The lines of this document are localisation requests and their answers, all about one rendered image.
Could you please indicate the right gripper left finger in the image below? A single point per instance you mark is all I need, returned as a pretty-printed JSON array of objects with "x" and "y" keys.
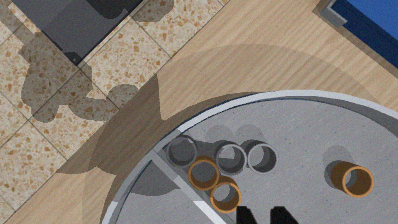
[{"x": 244, "y": 215}]

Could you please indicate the grey metal ring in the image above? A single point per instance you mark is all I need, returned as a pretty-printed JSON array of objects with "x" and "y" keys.
[
  {"x": 271, "y": 164},
  {"x": 233, "y": 170},
  {"x": 181, "y": 164}
]

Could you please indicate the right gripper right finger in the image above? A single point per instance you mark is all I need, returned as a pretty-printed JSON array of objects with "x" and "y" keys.
[{"x": 280, "y": 215}]

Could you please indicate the bronze bushing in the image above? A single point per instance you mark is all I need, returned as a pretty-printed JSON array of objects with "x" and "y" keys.
[
  {"x": 203, "y": 186},
  {"x": 226, "y": 207},
  {"x": 363, "y": 185}
]

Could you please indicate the blue open-top crate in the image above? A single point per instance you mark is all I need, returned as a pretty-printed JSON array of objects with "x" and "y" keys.
[{"x": 369, "y": 27}]

